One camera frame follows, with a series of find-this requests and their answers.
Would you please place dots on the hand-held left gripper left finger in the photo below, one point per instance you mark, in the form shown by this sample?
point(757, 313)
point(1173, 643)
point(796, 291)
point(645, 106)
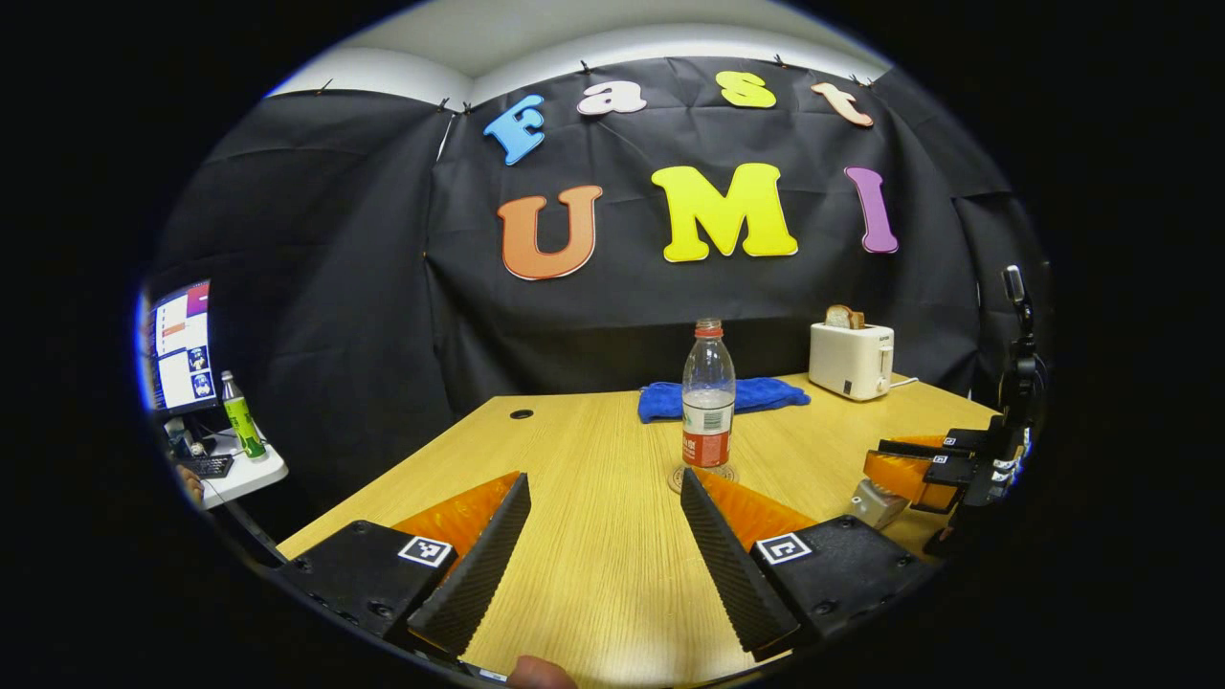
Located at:
point(483, 565)

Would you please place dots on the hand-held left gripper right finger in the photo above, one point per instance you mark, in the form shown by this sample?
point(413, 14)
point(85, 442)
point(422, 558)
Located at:
point(727, 565)

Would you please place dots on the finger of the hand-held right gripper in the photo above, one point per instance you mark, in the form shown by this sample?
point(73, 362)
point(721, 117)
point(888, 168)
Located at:
point(904, 476)
point(967, 440)

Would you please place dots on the white ceramic teacup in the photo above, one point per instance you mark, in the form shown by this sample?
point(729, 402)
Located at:
point(873, 505)

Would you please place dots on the round wooden coaster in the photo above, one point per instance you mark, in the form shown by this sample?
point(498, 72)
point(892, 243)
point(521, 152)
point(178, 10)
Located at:
point(677, 479)

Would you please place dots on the clear plastic water bottle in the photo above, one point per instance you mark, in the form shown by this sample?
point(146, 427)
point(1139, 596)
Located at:
point(708, 421)

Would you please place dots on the green drink bottle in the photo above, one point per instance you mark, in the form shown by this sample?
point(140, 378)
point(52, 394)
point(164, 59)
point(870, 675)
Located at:
point(244, 421)

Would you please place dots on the white toaster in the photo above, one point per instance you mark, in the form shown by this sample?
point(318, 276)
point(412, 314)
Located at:
point(850, 362)

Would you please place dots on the blue towel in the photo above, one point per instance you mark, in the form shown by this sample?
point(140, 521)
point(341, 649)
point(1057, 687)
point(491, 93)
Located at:
point(766, 394)

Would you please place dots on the bread slice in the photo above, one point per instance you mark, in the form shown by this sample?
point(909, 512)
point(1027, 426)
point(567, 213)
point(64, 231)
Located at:
point(844, 317)

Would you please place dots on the white side table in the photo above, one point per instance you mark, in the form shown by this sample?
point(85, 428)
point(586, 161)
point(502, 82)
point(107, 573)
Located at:
point(249, 477)

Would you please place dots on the black keyboard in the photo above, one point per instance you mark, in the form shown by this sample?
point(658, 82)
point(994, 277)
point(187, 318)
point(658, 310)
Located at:
point(209, 466)

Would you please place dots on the computer monitor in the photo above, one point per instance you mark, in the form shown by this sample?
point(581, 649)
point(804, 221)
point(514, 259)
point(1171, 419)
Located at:
point(182, 349)

